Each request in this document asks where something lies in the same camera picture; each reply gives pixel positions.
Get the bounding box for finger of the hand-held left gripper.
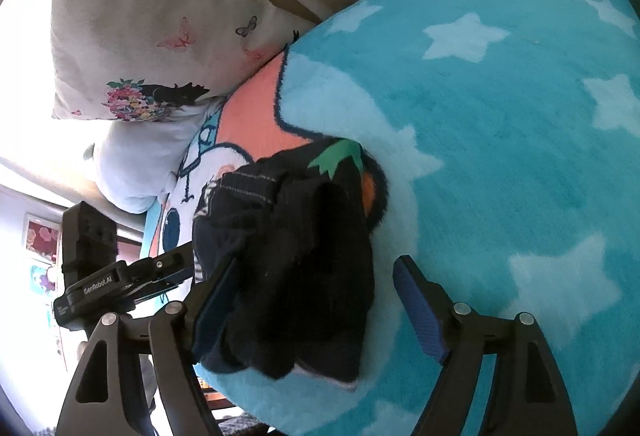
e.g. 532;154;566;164
129;241;198;302

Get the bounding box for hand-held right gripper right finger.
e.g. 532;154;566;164
392;254;579;436

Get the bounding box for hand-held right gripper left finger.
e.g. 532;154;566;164
55;257;241;436

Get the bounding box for black pants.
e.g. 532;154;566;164
191;151;377;392

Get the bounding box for plain white pillow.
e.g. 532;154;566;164
81;100;227;215

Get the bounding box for teal star printed blanket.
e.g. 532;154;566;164
142;0;640;436

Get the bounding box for butterfly printed pillow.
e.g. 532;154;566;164
50;0;321;123

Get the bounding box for pink floral wall picture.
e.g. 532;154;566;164
22;213;64;263

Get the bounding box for teal wall picture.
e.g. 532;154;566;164
29;263;64;313

